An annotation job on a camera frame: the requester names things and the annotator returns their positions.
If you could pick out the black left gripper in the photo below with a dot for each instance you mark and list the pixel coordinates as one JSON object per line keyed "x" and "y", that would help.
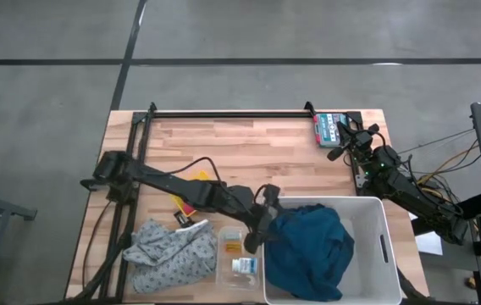
{"x": 263, "y": 214}

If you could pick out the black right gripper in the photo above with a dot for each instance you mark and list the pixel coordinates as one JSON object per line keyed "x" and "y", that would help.
{"x": 361, "y": 146}

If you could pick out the orange pill bottle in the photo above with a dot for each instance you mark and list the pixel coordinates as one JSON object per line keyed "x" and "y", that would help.
{"x": 233, "y": 247}

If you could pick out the white pill bottle blue label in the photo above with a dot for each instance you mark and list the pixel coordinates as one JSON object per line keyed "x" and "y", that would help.
{"x": 245, "y": 266}

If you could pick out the blue cloth garment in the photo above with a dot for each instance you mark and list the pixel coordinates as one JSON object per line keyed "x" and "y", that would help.
{"x": 308, "y": 250}

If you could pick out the red bandage roll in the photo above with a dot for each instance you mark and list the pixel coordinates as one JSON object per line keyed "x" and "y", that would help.
{"x": 189, "y": 209}

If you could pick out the yellow plastic tray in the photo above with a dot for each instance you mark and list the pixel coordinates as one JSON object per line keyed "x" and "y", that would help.
{"x": 201, "y": 175}

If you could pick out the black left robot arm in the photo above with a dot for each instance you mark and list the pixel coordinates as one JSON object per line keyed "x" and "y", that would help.
{"x": 181, "y": 186}

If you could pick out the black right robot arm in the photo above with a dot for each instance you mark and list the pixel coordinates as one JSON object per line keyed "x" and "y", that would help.
{"x": 414, "y": 195}

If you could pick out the red teal first aid kit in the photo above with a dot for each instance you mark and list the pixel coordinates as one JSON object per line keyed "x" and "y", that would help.
{"x": 329, "y": 129}

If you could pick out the clear plastic container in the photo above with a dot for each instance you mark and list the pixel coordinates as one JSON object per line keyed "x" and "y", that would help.
{"x": 223, "y": 284}

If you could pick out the grey patterned cloth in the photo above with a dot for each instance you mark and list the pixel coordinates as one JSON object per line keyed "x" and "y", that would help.
{"x": 168, "y": 258}

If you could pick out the white textured plastic bin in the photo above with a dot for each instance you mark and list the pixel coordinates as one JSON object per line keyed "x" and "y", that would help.
{"x": 372, "y": 275}

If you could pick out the white paper sheet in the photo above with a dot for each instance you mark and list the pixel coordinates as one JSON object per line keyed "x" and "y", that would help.
{"x": 429, "y": 243}

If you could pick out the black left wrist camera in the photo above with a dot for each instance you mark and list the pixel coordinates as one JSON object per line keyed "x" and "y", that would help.
{"x": 272, "y": 194}

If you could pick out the black metal table frame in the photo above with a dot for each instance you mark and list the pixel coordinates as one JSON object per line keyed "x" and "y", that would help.
{"x": 223, "y": 114}

